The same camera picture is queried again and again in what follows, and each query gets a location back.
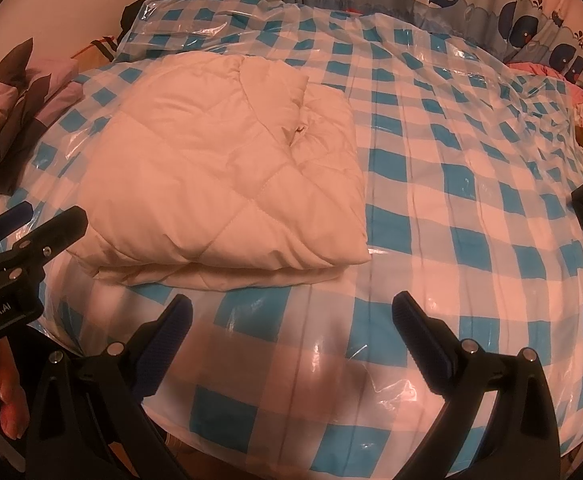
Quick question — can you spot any blue checked plastic sheet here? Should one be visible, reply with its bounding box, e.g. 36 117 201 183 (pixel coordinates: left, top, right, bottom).
0 0 583 471

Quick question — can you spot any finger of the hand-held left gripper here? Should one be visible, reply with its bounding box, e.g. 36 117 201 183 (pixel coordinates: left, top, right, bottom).
0 206 89 286
0 201 33 261

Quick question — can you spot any pink cloth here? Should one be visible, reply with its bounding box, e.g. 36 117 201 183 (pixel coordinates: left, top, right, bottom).
506 60 583 106

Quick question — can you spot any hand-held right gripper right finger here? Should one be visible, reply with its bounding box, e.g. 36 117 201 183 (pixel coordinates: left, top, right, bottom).
393 290 562 480

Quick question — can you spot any person's left hand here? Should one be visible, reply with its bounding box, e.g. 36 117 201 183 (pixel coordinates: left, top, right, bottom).
0 342 30 439

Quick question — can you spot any purple and dark clothes pile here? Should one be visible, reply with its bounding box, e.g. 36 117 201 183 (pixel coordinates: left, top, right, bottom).
0 37 84 196

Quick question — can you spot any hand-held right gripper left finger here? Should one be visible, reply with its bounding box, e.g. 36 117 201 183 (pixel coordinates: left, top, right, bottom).
25 294 194 480

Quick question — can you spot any orange striped cloth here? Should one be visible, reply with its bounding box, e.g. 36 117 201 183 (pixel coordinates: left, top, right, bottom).
68 35 122 68

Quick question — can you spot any white quilted jacket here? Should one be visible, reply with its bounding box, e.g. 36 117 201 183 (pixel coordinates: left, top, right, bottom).
65 54 372 291

